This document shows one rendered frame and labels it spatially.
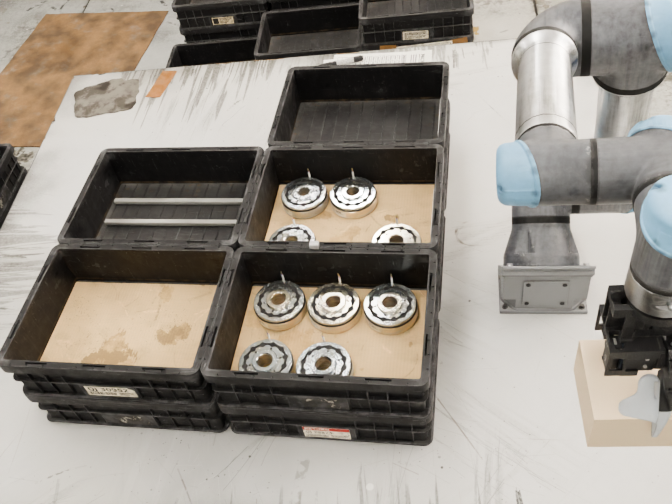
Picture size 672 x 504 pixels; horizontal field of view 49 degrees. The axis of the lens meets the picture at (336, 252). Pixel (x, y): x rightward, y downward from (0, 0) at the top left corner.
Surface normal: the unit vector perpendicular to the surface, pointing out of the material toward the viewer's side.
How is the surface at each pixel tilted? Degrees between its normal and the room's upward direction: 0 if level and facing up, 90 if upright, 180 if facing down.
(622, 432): 90
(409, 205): 0
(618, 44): 70
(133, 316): 0
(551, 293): 90
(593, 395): 0
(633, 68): 104
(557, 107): 23
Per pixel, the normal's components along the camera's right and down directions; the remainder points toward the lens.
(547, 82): -0.09, -0.79
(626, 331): -0.05, 0.76
